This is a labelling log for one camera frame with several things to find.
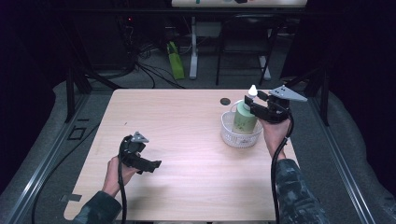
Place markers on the black chair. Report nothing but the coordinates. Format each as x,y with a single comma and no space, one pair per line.
246,21

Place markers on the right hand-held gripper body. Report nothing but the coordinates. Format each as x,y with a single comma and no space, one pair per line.
275,112

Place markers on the grey tape strip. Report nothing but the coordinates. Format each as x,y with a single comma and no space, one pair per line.
71,198

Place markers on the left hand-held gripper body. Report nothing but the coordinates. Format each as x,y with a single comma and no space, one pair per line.
132,152

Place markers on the aluminium floor rail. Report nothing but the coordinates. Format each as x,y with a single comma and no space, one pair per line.
46,161
339,161

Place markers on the green lotion bottle white cap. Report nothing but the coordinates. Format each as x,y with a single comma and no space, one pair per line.
244,119

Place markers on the black table grommet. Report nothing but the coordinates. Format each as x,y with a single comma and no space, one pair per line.
225,101

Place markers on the green bottle under table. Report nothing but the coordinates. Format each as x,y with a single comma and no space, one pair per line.
176,62

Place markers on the white plastic basket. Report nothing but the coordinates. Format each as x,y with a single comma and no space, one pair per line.
239,140

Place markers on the person's right hand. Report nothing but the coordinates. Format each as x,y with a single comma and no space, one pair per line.
275,137

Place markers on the black metal frame stand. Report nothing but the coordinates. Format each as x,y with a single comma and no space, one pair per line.
70,93
325,105

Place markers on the white desk leg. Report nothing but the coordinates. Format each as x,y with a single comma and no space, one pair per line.
193,56

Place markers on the person's left hand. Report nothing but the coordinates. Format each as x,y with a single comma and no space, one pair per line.
113,177

